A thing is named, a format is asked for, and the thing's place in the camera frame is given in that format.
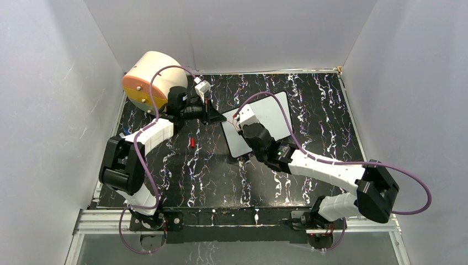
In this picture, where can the cream cylindrical drawer box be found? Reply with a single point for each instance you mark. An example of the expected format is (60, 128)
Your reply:
(150, 80)

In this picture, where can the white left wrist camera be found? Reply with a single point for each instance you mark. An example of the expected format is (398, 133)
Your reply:
(201, 88)

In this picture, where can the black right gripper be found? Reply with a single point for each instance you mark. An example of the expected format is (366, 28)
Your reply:
(242, 131)

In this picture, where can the aluminium frame rail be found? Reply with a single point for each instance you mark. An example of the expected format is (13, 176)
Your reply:
(111, 221)

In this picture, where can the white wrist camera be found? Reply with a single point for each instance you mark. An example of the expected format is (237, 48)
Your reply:
(201, 88)
(244, 116)

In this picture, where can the blue white eraser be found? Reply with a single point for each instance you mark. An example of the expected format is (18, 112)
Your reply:
(126, 132)

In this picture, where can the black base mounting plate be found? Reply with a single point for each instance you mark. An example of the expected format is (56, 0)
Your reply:
(235, 225)

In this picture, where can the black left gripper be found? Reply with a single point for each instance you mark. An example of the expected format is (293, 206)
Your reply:
(209, 114)

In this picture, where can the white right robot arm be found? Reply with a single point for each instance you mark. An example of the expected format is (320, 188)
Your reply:
(370, 190)

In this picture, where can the white board black frame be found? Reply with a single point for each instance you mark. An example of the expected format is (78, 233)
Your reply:
(269, 115)

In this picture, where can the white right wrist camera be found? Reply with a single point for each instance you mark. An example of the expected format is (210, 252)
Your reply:
(244, 116)

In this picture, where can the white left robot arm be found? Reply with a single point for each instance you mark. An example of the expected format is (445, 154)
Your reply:
(124, 167)

